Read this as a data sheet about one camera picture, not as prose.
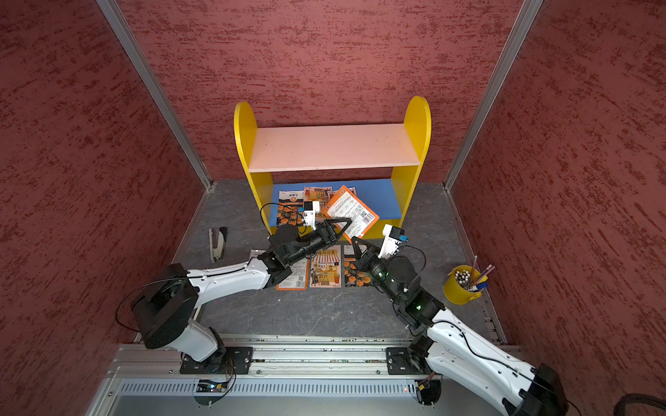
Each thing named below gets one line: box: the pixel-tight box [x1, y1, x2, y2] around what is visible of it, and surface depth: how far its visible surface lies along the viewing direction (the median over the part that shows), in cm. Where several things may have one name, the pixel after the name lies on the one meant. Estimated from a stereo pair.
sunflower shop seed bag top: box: [308, 244, 342, 288], surface depth 94 cm
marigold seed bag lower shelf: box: [276, 189, 305, 227], surface depth 96 cm
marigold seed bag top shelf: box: [343, 257, 373, 288], surface depth 93 cm
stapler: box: [208, 227, 228, 264], surface depth 99 cm
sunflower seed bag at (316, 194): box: [302, 186, 333, 214], surface depth 99 cm
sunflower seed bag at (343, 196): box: [327, 184, 367, 206], surface depth 79 cm
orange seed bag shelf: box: [321, 184, 381, 243], surface depth 75 cm
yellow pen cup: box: [443, 265, 485, 306], surface depth 80 cm
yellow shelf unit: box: [235, 96, 431, 239], surface depth 78 cm
